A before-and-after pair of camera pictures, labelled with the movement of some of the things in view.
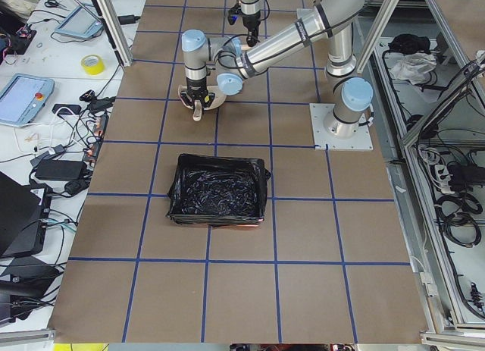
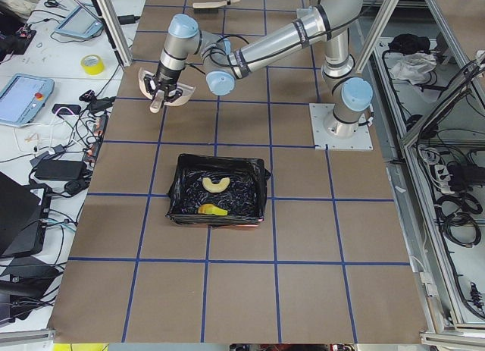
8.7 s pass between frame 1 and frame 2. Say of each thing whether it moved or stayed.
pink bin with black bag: stayed
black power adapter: stayed
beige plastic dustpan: moved
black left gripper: moved
